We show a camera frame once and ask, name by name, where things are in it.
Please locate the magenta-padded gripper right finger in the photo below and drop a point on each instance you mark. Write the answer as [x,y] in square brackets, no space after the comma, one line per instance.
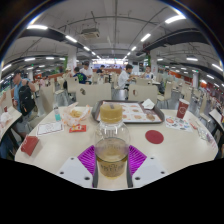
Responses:
[136,160]

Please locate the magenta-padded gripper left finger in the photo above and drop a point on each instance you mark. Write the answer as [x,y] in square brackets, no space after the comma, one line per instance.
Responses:
[87,160]

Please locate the clear bottle with yellow cap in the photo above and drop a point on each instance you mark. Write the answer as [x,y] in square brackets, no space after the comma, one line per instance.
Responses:
[111,146]

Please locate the flat round red coaster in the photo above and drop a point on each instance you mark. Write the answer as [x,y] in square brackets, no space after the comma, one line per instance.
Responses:
[154,137]

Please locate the red sauce packet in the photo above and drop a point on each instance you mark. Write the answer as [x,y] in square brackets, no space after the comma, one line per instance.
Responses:
[77,128]

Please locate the clear plastic bag with food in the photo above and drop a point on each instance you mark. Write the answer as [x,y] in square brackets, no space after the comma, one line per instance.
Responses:
[76,114]

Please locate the dark serving tray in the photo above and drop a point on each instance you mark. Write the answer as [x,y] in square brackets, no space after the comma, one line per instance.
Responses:
[95,113]

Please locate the white printed card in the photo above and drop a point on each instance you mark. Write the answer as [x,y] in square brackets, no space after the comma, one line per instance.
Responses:
[50,128]

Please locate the small teal bottle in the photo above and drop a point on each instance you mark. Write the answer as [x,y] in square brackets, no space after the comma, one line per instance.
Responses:
[57,114]

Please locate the colourful sticker sheet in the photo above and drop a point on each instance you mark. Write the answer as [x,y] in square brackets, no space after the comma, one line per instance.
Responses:
[178,124]

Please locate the white paper napkin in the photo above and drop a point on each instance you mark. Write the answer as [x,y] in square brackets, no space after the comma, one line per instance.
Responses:
[148,104]

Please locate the red box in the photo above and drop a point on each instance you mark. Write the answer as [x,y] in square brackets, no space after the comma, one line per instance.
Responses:
[30,145]

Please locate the beige chair with round hole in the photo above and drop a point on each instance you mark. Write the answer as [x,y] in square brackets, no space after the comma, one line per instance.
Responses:
[145,93]
[95,95]

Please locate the red paper cup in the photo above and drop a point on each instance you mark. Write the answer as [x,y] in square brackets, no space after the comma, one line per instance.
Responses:
[182,108]

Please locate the clear plastic packet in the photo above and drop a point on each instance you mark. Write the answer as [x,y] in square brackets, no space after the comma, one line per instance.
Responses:
[204,134]

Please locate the group of beige chairs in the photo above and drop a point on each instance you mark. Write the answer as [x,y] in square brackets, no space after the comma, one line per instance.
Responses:
[169,90]

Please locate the person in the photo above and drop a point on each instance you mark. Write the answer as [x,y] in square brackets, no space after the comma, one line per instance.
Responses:
[148,73]
[100,69]
[124,78]
[24,95]
[87,71]
[80,76]

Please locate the ceiling air conditioning unit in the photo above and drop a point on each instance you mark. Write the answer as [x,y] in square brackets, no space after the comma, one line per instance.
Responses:
[90,33]

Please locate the group of ceiling strip lights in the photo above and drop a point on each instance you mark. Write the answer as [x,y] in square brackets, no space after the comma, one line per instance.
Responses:
[175,19]

